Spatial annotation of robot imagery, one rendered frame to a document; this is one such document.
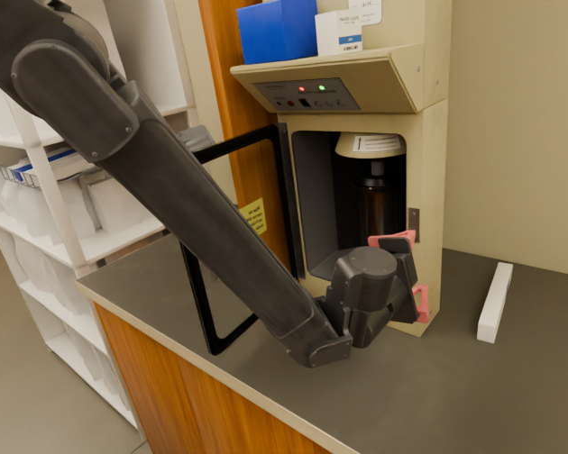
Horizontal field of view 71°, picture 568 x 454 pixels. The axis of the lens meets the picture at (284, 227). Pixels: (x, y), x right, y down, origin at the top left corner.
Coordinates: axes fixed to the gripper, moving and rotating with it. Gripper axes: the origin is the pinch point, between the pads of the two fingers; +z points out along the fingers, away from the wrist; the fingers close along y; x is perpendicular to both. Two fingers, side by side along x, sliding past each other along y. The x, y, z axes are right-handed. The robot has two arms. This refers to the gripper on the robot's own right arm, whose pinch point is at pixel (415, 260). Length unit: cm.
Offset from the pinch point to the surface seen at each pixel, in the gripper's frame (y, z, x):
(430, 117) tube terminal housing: 20.1, 14.1, -0.8
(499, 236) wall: -20, 54, 4
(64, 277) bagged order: -11, -6, 167
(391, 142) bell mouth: 16.8, 16.0, 8.2
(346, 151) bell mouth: 17.3, 13.1, 16.6
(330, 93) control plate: 28.8, 4.4, 10.8
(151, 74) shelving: 62, 54, 136
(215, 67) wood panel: 40, 2, 34
